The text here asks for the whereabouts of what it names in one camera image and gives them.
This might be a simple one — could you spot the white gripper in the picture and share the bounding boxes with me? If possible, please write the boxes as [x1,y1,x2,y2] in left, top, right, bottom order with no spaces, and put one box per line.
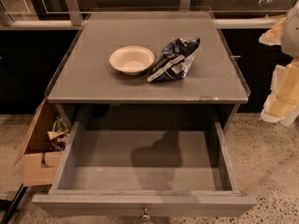
[259,1,299,126]

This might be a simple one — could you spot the blue chip bag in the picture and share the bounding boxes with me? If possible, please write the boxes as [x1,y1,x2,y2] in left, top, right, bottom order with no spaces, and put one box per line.
[148,37,201,82]

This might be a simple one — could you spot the grey open top drawer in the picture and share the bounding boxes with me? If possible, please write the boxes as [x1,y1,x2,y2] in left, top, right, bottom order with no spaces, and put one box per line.
[33,122,256,217]

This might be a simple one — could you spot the metal drawer knob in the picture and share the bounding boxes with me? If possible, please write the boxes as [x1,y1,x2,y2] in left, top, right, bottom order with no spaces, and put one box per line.
[140,208,150,219]

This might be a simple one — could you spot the white paper bowl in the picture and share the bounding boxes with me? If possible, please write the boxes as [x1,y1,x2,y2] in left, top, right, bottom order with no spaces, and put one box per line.
[109,46,154,76]

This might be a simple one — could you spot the grey cabinet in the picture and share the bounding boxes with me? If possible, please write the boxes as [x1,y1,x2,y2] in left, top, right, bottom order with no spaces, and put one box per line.
[45,10,251,133]

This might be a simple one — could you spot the grey metal railing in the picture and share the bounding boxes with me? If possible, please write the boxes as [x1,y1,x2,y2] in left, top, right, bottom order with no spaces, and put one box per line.
[0,0,298,29]

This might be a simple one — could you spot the snack bags in box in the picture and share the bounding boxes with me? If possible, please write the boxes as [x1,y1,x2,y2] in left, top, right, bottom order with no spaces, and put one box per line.
[48,116,69,151]

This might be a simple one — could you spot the brown cardboard box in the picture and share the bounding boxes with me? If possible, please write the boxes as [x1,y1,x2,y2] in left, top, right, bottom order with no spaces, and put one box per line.
[15,99,64,187]

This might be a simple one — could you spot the black stand leg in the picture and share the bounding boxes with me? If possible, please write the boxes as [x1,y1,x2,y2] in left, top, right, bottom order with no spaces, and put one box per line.
[0,184,27,224]

